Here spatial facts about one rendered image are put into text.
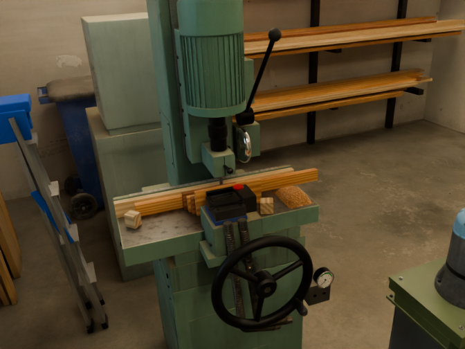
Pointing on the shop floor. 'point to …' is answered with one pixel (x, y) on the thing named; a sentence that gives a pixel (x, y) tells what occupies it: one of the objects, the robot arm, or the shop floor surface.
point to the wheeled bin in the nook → (77, 141)
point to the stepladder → (50, 205)
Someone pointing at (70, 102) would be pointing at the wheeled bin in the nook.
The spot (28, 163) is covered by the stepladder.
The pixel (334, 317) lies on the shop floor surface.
